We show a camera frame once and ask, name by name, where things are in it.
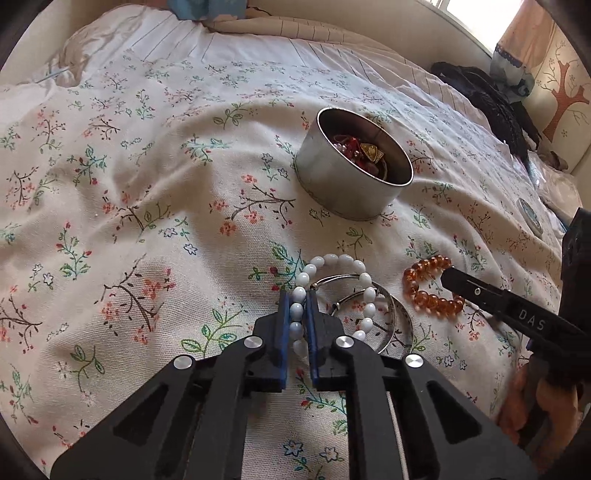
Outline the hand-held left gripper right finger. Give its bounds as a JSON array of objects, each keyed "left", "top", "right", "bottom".
[{"left": 306, "top": 286, "right": 539, "bottom": 480}]

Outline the pile of mixed bracelets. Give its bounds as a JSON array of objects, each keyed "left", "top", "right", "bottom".
[{"left": 329, "top": 133, "right": 391, "bottom": 178}]

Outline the black clothing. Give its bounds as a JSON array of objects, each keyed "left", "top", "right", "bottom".
[{"left": 431, "top": 61, "right": 543, "bottom": 160}]

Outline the round metal tin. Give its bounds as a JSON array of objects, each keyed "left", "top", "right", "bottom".
[{"left": 294, "top": 107, "right": 414, "bottom": 221}]

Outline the round tin lid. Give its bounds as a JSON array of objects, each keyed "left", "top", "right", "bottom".
[{"left": 517, "top": 198, "right": 544, "bottom": 234}]

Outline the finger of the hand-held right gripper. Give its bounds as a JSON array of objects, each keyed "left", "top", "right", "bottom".
[{"left": 441, "top": 268, "right": 509, "bottom": 320}]

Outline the silver bangle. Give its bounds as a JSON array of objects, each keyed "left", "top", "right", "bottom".
[{"left": 310, "top": 275, "right": 414, "bottom": 356}]

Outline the white bead bracelet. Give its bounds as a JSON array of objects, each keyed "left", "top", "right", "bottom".
[{"left": 288, "top": 253, "right": 378, "bottom": 358}]

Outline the window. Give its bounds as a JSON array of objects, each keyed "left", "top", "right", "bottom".
[{"left": 431, "top": 0, "right": 525, "bottom": 51}]

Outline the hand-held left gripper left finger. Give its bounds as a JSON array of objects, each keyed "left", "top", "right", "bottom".
[{"left": 50, "top": 290, "right": 293, "bottom": 480}]

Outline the clear plastic bag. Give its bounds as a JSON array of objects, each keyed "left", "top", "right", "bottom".
[{"left": 526, "top": 152, "right": 583, "bottom": 227}]

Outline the blue printed curtain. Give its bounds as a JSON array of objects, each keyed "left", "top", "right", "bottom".
[{"left": 166, "top": 0, "right": 250, "bottom": 21}]

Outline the striped beige pillow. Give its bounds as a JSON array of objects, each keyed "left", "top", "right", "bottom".
[{"left": 203, "top": 14, "right": 384, "bottom": 47}]

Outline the person's right hand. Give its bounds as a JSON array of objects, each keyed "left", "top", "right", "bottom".
[{"left": 496, "top": 364, "right": 583, "bottom": 448}]

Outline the amber bead bracelet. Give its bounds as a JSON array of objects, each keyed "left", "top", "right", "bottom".
[{"left": 403, "top": 255, "right": 466, "bottom": 317}]

